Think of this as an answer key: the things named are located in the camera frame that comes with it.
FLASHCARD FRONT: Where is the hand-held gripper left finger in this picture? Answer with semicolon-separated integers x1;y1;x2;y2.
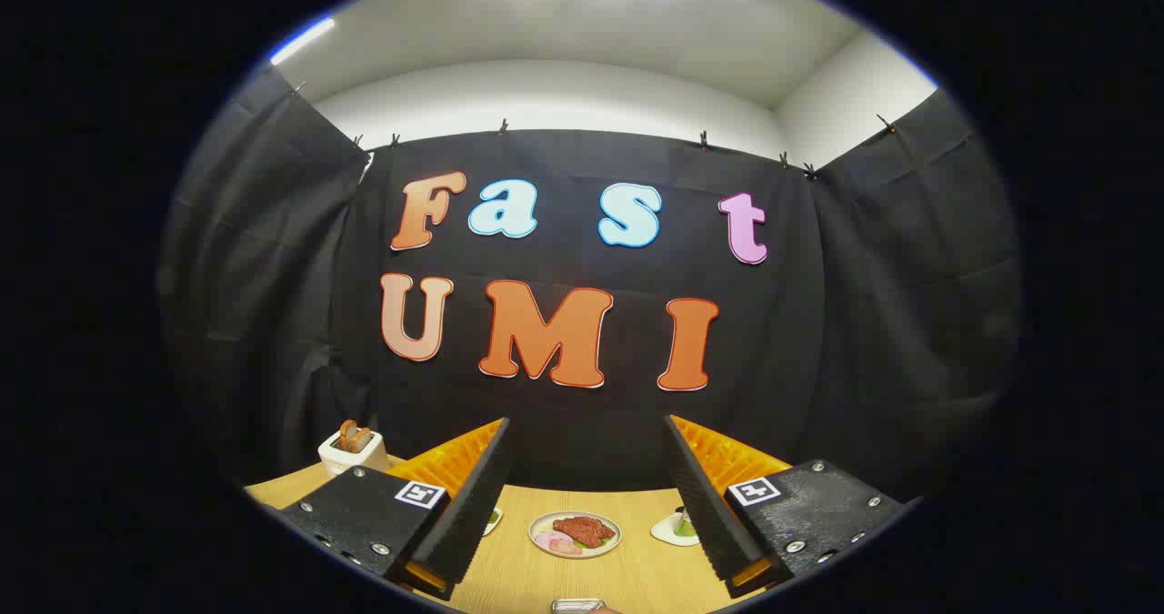
277;417;512;602

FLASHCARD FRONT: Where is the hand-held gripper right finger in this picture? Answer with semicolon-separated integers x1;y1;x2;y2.
664;414;910;599

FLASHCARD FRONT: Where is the small white square dish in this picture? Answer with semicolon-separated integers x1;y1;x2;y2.
650;510;701;548

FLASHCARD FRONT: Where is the brown grilled meat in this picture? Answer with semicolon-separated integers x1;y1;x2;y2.
553;516;616;549

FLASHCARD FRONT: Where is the round beige food plate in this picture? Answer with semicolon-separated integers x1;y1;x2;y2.
528;511;622;559

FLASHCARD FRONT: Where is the white toaster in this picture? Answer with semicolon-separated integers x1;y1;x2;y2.
318;430;392;477

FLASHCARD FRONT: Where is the row of black cloth clips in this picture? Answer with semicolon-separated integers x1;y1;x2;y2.
291;82;897;180

